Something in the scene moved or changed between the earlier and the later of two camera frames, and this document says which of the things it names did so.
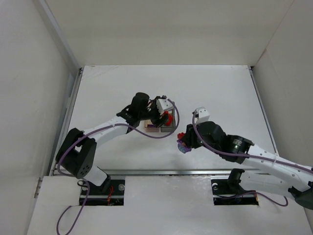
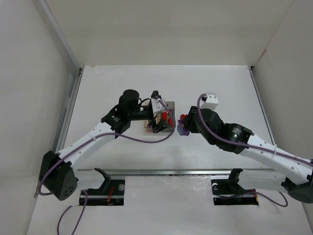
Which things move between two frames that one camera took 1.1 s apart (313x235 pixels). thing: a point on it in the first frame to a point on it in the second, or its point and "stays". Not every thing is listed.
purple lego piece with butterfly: [183, 147] to [180, 129]
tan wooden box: [147, 122] stays
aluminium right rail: [262, 106] stays
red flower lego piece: [180, 135] to [182, 116]
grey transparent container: [170, 128] stays
